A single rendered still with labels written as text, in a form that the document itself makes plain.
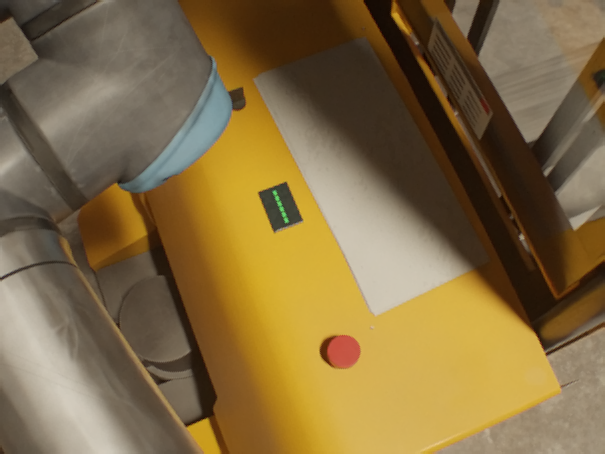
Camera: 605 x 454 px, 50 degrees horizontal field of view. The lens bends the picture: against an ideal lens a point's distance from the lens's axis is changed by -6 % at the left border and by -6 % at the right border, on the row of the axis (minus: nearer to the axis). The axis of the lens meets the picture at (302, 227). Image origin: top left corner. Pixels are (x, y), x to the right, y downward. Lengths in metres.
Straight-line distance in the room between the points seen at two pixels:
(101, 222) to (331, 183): 0.75
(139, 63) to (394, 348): 0.55
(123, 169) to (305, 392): 0.48
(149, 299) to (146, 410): 1.01
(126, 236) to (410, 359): 0.81
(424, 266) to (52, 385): 0.61
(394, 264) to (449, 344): 0.12
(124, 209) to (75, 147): 1.11
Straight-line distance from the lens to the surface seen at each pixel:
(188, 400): 1.45
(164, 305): 1.33
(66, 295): 0.36
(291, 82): 0.96
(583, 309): 0.75
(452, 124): 1.04
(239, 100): 0.94
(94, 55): 0.39
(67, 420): 0.33
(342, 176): 0.89
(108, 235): 1.51
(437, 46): 0.91
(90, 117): 0.39
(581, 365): 1.87
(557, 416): 1.83
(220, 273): 0.90
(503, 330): 0.87
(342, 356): 0.79
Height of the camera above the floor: 1.71
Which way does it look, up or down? 70 degrees down
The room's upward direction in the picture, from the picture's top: straight up
